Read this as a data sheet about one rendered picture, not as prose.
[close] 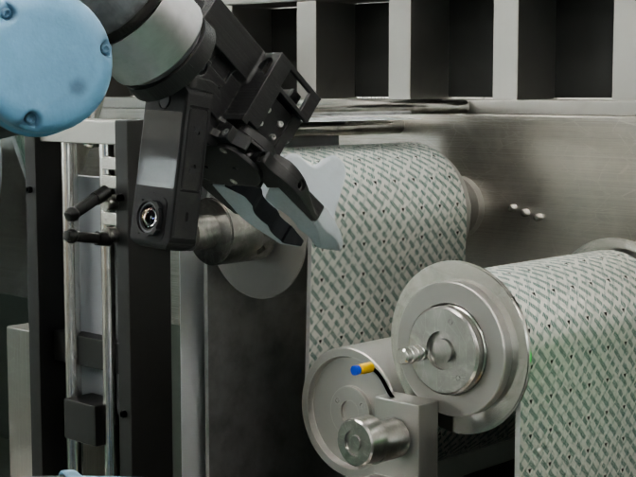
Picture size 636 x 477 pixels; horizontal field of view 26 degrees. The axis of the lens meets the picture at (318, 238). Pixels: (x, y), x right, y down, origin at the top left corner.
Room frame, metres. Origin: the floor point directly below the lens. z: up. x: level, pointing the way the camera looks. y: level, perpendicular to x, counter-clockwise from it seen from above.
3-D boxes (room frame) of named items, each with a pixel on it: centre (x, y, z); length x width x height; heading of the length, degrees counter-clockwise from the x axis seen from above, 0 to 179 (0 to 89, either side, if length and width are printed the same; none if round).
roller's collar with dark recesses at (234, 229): (1.30, 0.08, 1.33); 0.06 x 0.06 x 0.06; 46
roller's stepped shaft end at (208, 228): (1.26, 0.12, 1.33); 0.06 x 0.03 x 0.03; 136
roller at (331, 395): (1.32, -0.12, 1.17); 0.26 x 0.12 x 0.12; 136
